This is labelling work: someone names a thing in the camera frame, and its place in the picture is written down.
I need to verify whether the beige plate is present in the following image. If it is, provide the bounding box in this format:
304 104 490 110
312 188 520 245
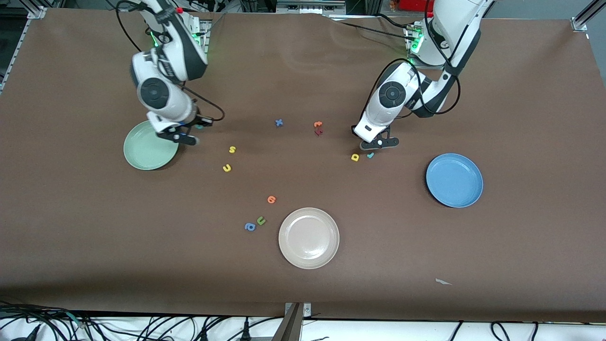
278 207 340 270

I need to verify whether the grey metal box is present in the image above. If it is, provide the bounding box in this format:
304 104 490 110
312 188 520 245
276 0 346 15

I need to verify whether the aluminium frame profile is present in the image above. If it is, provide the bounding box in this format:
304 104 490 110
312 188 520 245
570 0 606 32
0 7 45 93

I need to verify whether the metal frame bracket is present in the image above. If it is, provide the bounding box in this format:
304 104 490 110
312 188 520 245
272 302 312 341

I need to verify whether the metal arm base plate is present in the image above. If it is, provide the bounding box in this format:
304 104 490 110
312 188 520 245
189 20 212 53
405 26 458 71

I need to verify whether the blue plate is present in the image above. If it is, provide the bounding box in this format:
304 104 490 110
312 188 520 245
426 153 484 208

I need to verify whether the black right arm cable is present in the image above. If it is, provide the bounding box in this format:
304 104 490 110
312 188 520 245
116 0 225 123

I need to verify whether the black base cable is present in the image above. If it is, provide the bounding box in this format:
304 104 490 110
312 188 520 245
327 13 417 41

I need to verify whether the green plate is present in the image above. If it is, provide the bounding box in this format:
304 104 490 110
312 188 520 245
123 120 180 171

